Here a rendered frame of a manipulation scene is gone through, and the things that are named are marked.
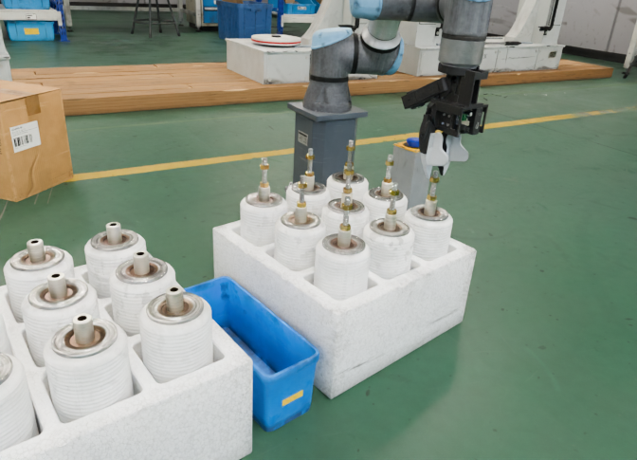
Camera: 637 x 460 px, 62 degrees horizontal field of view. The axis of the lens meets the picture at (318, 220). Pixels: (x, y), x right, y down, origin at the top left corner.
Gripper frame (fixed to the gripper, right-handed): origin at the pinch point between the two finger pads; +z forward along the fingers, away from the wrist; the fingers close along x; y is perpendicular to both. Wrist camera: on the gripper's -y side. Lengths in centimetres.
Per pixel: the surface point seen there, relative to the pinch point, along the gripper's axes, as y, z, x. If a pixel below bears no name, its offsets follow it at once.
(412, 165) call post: -16.6, 6.4, 12.3
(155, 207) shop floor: -83, 34, -26
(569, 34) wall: -280, 15, 530
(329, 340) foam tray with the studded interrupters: 9.4, 22.2, -30.7
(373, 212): -9.4, 11.9, -5.5
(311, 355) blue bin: 9.5, 23.7, -34.4
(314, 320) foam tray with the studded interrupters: 5.4, 20.5, -31.1
